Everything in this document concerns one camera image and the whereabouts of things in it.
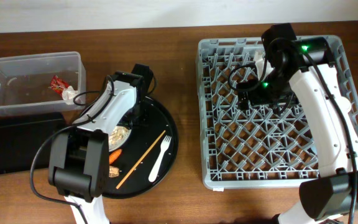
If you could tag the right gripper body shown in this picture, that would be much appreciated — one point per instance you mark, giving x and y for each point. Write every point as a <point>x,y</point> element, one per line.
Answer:
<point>273,90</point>

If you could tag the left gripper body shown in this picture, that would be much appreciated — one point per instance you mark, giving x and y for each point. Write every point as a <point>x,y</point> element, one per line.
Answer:
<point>140,114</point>

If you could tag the wooden chopstick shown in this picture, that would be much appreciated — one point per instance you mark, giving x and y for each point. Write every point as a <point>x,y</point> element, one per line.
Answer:
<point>140,160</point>

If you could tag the rice and peanut scraps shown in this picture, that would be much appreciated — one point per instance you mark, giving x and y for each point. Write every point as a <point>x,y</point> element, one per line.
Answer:
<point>118,135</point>

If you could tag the grey plate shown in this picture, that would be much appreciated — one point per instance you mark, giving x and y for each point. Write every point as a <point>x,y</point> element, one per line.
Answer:
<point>121,135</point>

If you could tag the white plastic fork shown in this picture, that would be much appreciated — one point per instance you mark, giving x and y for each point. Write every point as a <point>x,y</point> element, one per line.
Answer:
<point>163,148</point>

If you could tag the orange carrot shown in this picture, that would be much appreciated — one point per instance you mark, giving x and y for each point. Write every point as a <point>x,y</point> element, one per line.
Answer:
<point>114,155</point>

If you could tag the white tissue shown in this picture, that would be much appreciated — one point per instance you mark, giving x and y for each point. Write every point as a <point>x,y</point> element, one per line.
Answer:
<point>69,93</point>

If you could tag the red snack wrapper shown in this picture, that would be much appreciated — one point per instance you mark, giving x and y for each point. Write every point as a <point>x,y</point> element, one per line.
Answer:
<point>58,85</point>

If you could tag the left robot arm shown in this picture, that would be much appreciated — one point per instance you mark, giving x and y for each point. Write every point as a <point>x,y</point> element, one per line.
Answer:
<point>78,165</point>

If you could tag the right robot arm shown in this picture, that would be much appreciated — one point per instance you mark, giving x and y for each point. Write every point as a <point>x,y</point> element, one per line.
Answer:
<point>303,71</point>

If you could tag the grey plastic dishwasher rack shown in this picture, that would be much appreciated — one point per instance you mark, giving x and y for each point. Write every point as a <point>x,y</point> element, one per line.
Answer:
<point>253,148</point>

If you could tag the clear plastic waste bin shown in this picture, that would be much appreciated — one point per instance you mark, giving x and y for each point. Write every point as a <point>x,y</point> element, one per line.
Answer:
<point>25,83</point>

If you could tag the black rectangular waste bin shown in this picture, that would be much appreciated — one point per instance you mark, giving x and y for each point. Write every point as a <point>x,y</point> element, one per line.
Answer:
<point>21,137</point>

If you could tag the round black serving tray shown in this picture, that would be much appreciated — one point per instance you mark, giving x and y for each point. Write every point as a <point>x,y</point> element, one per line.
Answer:
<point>138,142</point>

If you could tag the brown food scrap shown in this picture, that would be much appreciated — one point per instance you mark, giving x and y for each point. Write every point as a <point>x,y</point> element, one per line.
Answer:
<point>113,172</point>

